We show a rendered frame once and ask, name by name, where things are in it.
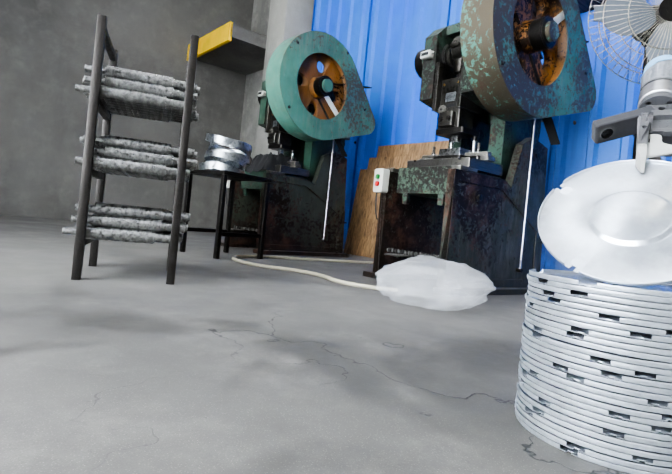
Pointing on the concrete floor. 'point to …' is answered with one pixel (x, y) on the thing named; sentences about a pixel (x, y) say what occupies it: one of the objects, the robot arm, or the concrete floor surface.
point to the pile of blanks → (598, 375)
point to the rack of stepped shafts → (132, 153)
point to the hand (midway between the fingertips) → (637, 170)
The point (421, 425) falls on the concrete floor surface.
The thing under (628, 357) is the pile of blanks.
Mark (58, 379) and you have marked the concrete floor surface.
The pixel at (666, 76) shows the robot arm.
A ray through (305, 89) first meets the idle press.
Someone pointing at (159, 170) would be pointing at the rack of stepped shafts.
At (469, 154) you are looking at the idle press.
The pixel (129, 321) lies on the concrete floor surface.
